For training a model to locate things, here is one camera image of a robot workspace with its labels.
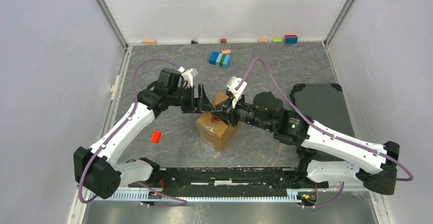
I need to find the red blue block at wall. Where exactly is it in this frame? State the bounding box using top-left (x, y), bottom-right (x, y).
top-left (284, 34), bottom-right (298, 44)

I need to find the tan wooden block on stack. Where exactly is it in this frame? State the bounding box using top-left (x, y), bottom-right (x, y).
top-left (221, 49), bottom-right (232, 55)

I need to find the blue green block stack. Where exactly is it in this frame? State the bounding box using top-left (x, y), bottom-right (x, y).
top-left (208, 52), bottom-right (231, 68)

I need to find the brown cardboard express box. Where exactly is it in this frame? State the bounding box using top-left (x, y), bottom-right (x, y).
top-left (196, 112), bottom-right (240, 152)

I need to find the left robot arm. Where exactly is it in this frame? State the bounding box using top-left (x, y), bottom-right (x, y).
top-left (73, 67), bottom-right (213, 199)

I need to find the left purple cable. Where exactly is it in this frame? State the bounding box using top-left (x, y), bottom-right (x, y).
top-left (78, 59), bottom-right (189, 208)

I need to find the white toothed cable duct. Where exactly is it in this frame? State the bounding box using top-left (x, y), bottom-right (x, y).
top-left (95, 188), bottom-right (301, 203)

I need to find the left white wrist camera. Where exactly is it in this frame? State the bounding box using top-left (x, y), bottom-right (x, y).
top-left (177, 66), bottom-right (198, 88)

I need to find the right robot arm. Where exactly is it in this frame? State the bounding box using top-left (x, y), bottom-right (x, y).
top-left (211, 92), bottom-right (399, 195)

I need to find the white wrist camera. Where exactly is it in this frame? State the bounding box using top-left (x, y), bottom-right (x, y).
top-left (226, 76), bottom-right (247, 108)
top-left (177, 66), bottom-right (198, 88)

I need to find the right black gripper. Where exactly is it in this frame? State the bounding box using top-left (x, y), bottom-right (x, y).
top-left (211, 91), bottom-right (274, 132)

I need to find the small red block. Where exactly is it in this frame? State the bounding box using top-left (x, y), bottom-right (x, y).
top-left (150, 130), bottom-right (162, 144)

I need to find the tan block at wall left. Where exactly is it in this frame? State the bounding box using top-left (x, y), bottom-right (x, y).
top-left (142, 39), bottom-right (157, 45)

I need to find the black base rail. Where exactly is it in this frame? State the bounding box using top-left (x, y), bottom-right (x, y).
top-left (144, 167), bottom-right (329, 197)

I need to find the green block at wall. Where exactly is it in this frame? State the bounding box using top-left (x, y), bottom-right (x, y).
top-left (272, 37), bottom-right (282, 43)

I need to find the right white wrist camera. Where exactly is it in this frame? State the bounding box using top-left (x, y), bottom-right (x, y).
top-left (226, 76), bottom-right (247, 108)

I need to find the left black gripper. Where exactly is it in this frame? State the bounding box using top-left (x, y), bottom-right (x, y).
top-left (168, 83), bottom-right (214, 114)

